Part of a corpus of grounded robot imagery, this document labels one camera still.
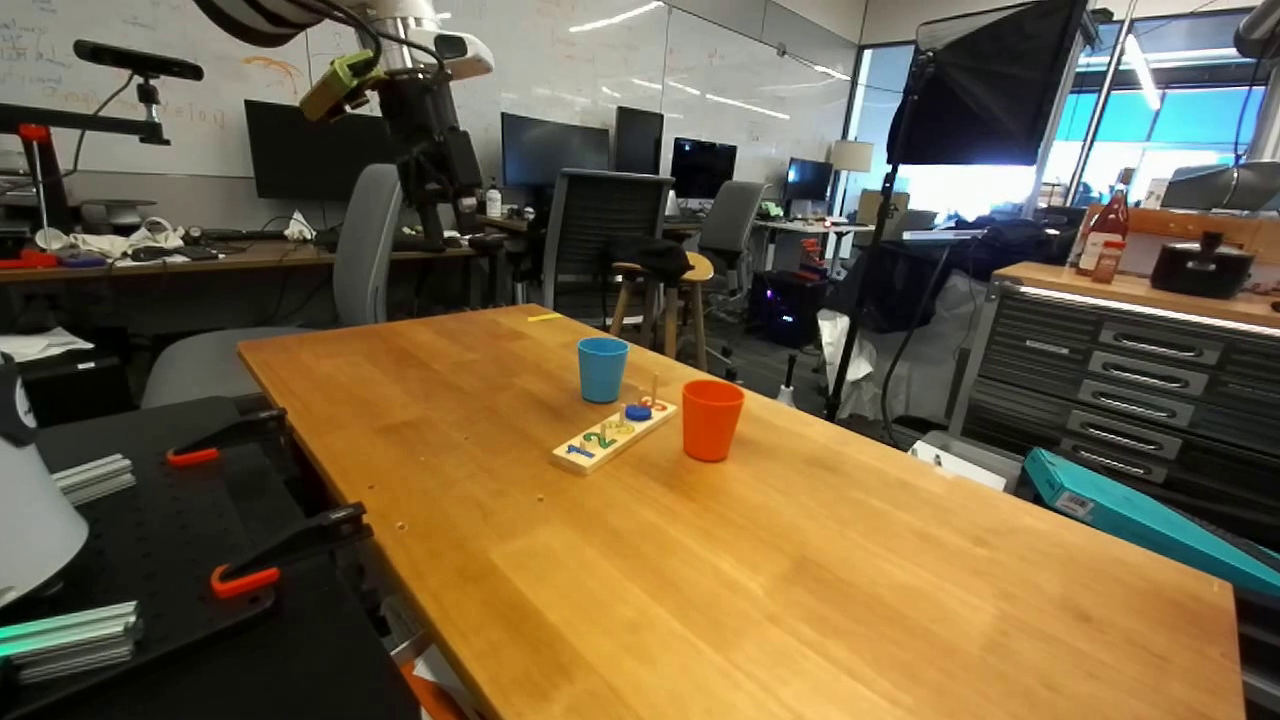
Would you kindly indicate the white curved shade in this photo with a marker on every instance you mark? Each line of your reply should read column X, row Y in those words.
column 28, row 520

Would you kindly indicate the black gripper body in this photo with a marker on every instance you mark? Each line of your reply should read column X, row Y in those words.
column 430, row 134

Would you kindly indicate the white number puzzle board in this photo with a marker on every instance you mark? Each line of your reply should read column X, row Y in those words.
column 598, row 443

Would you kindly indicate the wooden office desk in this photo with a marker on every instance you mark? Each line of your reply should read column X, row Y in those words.
column 162, row 266

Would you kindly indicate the black stereo camera bar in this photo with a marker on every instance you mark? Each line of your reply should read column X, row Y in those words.
column 139, row 60

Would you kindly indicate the teal plastic case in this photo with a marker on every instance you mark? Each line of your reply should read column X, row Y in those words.
column 1145, row 520

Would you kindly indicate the grey drawer cabinet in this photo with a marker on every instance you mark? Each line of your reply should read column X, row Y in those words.
column 1133, row 384

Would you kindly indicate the red bottle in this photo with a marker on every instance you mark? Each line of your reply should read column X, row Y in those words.
column 1106, row 241

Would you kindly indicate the grey office chair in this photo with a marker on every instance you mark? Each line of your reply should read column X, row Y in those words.
column 360, row 254

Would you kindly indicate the light grey swivel chair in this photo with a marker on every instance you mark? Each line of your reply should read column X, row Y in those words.
column 730, row 224

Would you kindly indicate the green tinted extrusion bars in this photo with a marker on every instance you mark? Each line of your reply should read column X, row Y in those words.
column 64, row 637

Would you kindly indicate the large black monitor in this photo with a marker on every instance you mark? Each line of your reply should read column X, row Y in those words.
column 300, row 154

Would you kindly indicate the blue plastic cup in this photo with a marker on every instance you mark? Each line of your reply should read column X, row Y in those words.
column 600, row 368

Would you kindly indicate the narrow black monitor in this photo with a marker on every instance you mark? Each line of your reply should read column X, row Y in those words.
column 639, row 142

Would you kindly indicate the orange black bar clamp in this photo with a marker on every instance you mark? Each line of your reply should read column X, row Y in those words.
column 285, row 550
column 215, row 445

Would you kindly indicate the black base board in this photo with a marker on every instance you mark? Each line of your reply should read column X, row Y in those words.
column 201, row 627

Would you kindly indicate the white table lamp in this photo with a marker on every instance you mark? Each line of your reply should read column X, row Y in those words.
column 849, row 156

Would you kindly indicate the wide black monitor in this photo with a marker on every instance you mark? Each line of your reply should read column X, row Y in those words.
column 555, row 151

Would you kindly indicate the orange plastic cup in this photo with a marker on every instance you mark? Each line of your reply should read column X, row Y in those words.
column 715, row 425

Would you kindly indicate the aluminium extrusion bars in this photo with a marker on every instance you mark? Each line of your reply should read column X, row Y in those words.
column 92, row 477

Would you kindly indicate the black mesh office chair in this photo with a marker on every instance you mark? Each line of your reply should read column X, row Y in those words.
column 600, row 224

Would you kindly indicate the black light stand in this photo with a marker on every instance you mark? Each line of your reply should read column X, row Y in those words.
column 861, row 285

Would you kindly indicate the wooden stool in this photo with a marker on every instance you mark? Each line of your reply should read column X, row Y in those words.
column 672, row 285

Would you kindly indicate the small black monitor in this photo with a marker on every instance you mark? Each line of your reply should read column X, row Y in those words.
column 703, row 171

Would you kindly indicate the black softbox light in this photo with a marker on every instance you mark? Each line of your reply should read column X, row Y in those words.
column 986, row 87

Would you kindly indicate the blue lit monitor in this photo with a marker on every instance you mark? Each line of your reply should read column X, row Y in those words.
column 810, row 183

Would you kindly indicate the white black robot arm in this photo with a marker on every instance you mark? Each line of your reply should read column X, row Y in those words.
column 273, row 13

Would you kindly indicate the black device on cabinet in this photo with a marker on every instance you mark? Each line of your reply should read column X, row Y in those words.
column 1200, row 266

